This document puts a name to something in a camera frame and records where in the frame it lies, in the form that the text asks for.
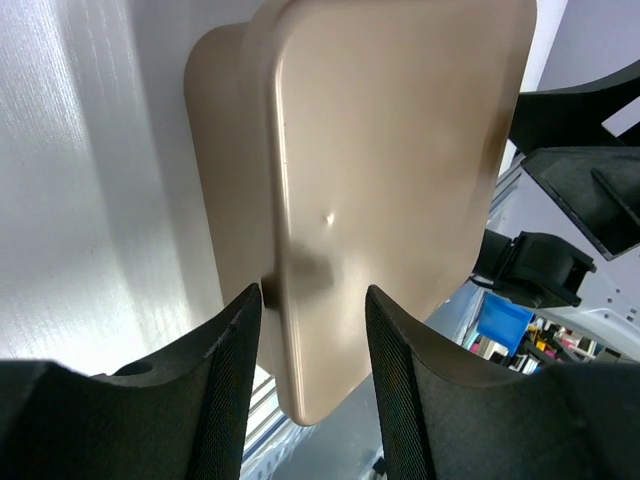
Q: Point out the gold tin box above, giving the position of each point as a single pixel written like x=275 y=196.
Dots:
x=227 y=84

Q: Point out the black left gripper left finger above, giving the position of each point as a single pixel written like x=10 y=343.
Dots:
x=178 y=413

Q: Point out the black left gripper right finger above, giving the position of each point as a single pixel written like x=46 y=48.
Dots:
x=446 y=413

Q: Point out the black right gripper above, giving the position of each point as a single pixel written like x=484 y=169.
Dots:
x=597 y=188

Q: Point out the gold tin lid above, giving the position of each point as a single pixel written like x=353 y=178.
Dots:
x=375 y=132

